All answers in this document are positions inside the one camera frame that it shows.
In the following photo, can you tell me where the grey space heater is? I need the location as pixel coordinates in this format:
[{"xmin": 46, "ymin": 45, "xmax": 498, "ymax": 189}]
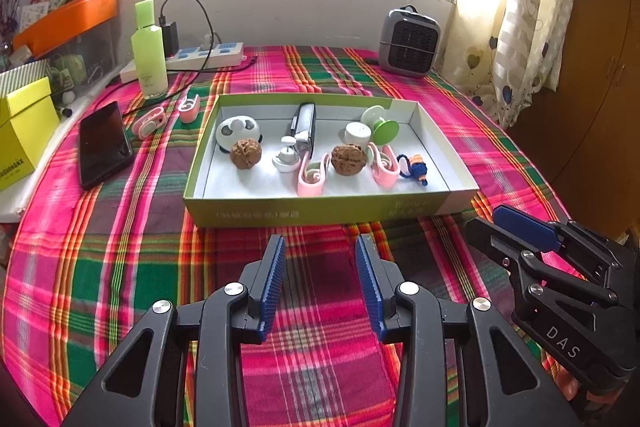
[{"xmin": 377, "ymin": 7, "xmax": 443, "ymax": 79}]

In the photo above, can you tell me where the green plastic bottle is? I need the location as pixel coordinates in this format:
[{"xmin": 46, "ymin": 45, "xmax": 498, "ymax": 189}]
[{"xmin": 131, "ymin": 0, "xmax": 169, "ymax": 100}]

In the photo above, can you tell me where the striped gift box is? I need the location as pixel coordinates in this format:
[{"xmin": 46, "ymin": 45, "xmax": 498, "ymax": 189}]
[{"xmin": 0, "ymin": 58, "xmax": 52, "ymax": 98}]

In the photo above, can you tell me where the black smartphone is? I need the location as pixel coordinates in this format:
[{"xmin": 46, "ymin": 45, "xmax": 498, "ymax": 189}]
[{"xmin": 78, "ymin": 101, "xmax": 135, "ymax": 191}]

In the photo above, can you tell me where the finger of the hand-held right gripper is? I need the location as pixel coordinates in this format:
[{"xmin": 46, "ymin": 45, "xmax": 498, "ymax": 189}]
[
  {"xmin": 492, "ymin": 204, "xmax": 626, "ymax": 270},
  {"xmin": 465, "ymin": 217, "xmax": 621, "ymax": 308}
]

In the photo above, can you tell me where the white panda-shaped gadget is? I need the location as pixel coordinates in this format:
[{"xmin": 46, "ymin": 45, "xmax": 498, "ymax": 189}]
[{"xmin": 216, "ymin": 115, "xmax": 263, "ymax": 154}]

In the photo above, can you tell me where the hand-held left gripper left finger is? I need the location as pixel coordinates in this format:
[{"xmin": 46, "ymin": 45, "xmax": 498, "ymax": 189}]
[{"xmin": 60, "ymin": 234, "xmax": 287, "ymax": 427}]

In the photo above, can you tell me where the black charger plug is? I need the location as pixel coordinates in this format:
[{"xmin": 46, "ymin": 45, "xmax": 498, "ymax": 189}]
[{"xmin": 158, "ymin": 21, "xmax": 180, "ymax": 58}]

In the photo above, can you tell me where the clear storage container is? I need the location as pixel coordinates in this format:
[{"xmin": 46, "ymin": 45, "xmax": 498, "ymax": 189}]
[{"xmin": 30, "ymin": 22, "xmax": 118, "ymax": 102}]

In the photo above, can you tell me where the pile of colourful packets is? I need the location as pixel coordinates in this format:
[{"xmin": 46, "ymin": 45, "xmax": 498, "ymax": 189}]
[{"xmin": 17, "ymin": 0, "xmax": 71, "ymax": 35}]

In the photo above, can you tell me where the orange storage bin lid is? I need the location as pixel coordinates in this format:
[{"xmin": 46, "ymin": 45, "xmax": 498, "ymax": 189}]
[{"xmin": 12, "ymin": 0, "xmax": 118, "ymax": 58}]

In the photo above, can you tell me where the green white spool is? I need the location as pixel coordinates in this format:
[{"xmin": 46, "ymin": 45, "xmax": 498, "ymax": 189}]
[{"xmin": 361, "ymin": 106, "xmax": 401, "ymax": 148}]

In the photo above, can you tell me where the heart print curtain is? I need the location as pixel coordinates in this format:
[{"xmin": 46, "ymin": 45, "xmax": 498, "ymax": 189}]
[{"xmin": 452, "ymin": 0, "xmax": 581, "ymax": 130}]

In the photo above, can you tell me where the person's right hand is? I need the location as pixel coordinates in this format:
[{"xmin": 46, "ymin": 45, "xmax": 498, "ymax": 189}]
[{"xmin": 554, "ymin": 359, "xmax": 626, "ymax": 403}]

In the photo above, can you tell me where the blue knitted toy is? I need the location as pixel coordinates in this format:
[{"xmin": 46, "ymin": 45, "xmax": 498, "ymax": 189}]
[{"xmin": 397, "ymin": 153, "xmax": 428, "ymax": 186}]

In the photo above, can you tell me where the white power strip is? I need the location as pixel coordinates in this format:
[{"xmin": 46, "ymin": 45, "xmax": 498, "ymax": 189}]
[{"xmin": 119, "ymin": 42, "xmax": 247, "ymax": 84}]

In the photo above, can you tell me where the black charger cable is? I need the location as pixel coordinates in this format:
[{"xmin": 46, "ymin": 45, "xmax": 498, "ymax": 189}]
[{"xmin": 159, "ymin": 0, "xmax": 261, "ymax": 72}]

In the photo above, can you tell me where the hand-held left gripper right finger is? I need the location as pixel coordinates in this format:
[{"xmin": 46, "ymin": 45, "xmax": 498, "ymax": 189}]
[{"xmin": 354, "ymin": 234, "xmax": 571, "ymax": 427}]

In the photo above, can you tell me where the green white cardboard box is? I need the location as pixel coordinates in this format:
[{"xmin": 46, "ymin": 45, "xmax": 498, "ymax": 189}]
[{"xmin": 181, "ymin": 93, "xmax": 481, "ymax": 229}]

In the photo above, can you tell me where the white round jar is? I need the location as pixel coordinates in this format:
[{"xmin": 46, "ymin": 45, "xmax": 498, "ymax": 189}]
[{"xmin": 343, "ymin": 122, "xmax": 372, "ymax": 146}]

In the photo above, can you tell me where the wooden wardrobe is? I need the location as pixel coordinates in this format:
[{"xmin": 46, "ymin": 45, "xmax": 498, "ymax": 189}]
[{"xmin": 515, "ymin": 0, "xmax": 640, "ymax": 238}]

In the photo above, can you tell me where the white round knob gadget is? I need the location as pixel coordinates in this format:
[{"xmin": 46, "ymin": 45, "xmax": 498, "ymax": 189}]
[{"xmin": 271, "ymin": 136, "xmax": 302, "ymax": 174}]

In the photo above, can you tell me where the brown walnut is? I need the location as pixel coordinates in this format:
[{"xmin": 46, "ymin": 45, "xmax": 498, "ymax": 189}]
[
  {"xmin": 230, "ymin": 138, "xmax": 264, "ymax": 168},
  {"xmin": 330, "ymin": 143, "xmax": 368, "ymax": 178}
]

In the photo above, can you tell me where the yellow cardboard box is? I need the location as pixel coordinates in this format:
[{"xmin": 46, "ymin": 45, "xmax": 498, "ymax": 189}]
[{"xmin": 0, "ymin": 77, "xmax": 62, "ymax": 192}]

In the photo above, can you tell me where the pink green plaid blanket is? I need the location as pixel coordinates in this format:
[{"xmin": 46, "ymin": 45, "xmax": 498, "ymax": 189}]
[{"xmin": 2, "ymin": 44, "xmax": 586, "ymax": 427}]

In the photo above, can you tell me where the silver black bike light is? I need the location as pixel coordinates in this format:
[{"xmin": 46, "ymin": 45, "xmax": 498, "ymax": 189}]
[{"xmin": 290, "ymin": 103, "xmax": 317, "ymax": 159}]

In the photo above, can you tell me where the pink white oval clip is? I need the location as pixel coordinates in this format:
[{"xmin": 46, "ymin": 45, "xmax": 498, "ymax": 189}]
[{"xmin": 131, "ymin": 107, "xmax": 167, "ymax": 138}]

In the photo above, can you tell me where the small pink hook clip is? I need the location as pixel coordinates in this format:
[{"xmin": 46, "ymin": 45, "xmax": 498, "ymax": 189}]
[{"xmin": 178, "ymin": 94, "xmax": 201, "ymax": 124}]

